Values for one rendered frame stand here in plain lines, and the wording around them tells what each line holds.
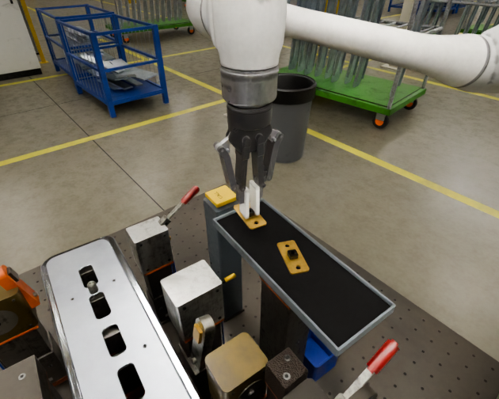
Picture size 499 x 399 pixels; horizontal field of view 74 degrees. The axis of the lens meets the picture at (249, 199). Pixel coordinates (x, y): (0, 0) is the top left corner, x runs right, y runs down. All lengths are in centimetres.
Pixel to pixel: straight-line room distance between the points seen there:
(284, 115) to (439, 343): 224
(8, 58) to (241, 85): 634
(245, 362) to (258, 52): 49
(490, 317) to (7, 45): 673
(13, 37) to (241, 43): 632
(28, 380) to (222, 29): 66
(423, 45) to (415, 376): 84
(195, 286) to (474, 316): 189
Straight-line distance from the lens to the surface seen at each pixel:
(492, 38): 85
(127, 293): 85
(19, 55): 678
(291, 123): 304
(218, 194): 82
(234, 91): 52
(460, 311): 232
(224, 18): 50
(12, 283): 88
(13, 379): 79
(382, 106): 407
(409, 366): 114
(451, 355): 121
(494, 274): 266
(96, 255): 97
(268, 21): 50
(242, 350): 63
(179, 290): 68
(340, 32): 70
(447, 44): 75
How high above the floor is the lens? 163
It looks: 37 degrees down
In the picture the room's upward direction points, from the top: straight up
